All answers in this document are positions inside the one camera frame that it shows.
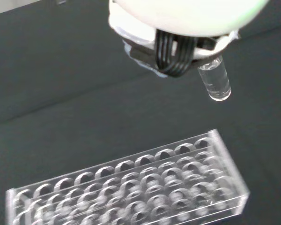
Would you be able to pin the black bench cloth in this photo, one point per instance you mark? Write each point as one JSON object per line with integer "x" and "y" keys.
{"x": 61, "y": 93}

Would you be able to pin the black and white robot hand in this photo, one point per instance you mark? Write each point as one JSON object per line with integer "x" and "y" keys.
{"x": 178, "y": 18}

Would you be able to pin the clear acrylic test tube rack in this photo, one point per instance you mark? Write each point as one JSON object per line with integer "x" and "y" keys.
{"x": 135, "y": 185}

